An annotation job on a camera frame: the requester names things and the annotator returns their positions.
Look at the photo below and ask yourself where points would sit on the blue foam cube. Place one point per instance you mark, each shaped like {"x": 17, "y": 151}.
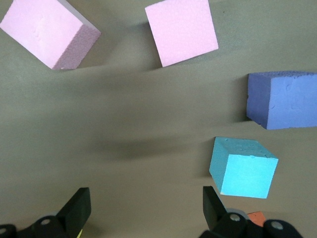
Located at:
{"x": 247, "y": 173}

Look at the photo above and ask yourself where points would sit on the orange foam cube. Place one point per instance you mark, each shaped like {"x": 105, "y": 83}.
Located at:
{"x": 256, "y": 217}

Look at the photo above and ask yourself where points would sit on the pink foam cube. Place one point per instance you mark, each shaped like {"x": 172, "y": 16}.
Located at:
{"x": 180, "y": 32}
{"x": 42, "y": 27}

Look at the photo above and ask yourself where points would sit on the purple foam cube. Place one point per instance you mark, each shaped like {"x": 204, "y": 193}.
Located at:
{"x": 284, "y": 104}

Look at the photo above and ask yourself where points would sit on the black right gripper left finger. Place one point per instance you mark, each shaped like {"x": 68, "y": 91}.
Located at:
{"x": 74, "y": 210}

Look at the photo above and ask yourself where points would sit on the brown paper table cover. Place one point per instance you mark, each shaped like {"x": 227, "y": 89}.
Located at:
{"x": 123, "y": 111}

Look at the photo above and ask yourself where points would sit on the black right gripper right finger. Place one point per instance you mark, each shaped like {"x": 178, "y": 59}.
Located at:
{"x": 213, "y": 213}

